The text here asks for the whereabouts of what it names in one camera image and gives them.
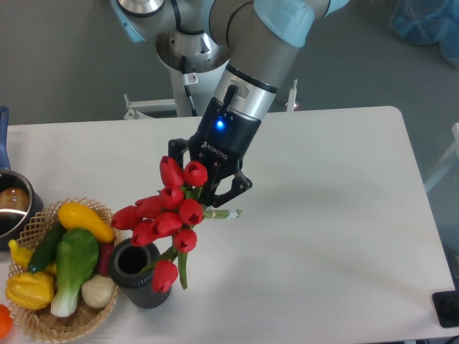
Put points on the red tulip bouquet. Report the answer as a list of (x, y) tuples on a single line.
[(173, 212)]

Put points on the yellow bell pepper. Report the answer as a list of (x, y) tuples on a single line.
[(30, 291)]

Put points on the green bok choy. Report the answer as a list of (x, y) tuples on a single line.
[(76, 258)]

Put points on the dark green cucumber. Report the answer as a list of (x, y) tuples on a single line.
[(45, 252)]

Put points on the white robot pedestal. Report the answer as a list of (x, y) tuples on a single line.
[(241, 65)]

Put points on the blue plastic bag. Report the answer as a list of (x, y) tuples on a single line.
[(427, 23)]

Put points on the black device at table edge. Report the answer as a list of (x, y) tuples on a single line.
[(446, 308)]

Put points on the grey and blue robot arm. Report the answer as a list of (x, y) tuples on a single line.
[(290, 20)]

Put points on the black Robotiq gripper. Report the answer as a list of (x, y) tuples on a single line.
[(219, 144)]

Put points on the dark pot with blue handle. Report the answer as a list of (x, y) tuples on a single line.
[(19, 201)]

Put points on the white frame at right edge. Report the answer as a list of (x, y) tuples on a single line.
[(444, 164)]

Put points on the yellow squash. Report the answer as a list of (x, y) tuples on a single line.
[(79, 216)]

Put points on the orange fruit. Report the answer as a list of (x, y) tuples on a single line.
[(6, 321)]

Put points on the woven wicker basket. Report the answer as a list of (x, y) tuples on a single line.
[(41, 325)]

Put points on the white garlic bulb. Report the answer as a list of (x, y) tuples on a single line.
[(97, 291)]

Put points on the dark grey ribbed vase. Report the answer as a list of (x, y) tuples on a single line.
[(125, 269)]

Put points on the red radish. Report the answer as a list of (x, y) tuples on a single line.
[(105, 251)]

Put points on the small yellow gourd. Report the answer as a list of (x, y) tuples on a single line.
[(21, 256)]

